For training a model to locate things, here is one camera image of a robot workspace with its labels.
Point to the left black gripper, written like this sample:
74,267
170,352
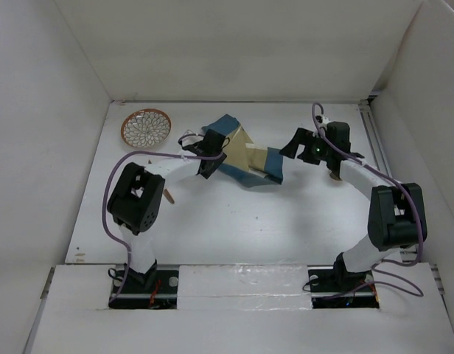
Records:
217,163

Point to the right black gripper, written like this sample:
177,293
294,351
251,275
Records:
301,137

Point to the blue and tan placemat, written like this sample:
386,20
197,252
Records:
249,164

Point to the white and brown cup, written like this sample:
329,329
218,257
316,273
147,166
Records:
334,177

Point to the floral plate with orange rim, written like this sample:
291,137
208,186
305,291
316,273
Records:
146,128

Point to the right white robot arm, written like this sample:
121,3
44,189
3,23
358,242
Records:
396,218

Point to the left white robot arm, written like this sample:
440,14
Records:
135,187

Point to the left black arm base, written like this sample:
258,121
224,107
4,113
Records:
162,294

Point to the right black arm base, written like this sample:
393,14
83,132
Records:
328,291

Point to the white front board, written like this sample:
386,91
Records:
239,309

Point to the aluminium side rail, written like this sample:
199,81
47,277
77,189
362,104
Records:
382,164

